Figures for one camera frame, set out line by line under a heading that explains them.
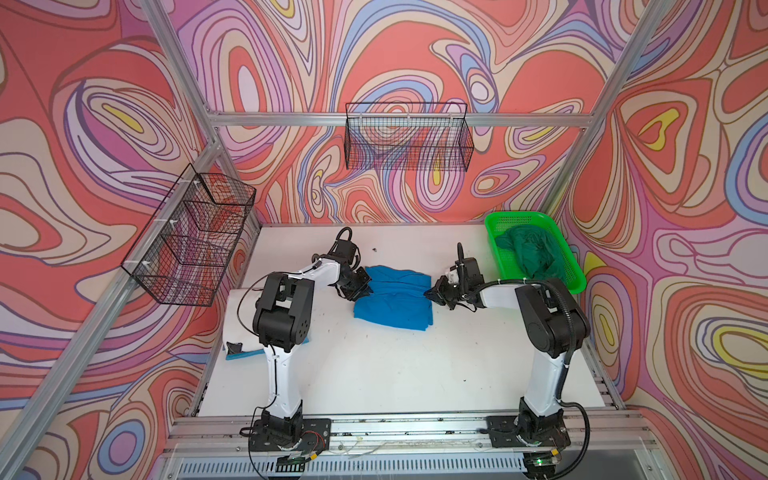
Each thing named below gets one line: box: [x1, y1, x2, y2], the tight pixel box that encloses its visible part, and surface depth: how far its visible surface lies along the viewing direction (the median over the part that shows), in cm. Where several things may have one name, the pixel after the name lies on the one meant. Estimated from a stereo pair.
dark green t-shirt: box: [495, 225, 569, 281], surface depth 106 cm
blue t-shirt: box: [354, 265, 433, 331], surface depth 98 cm
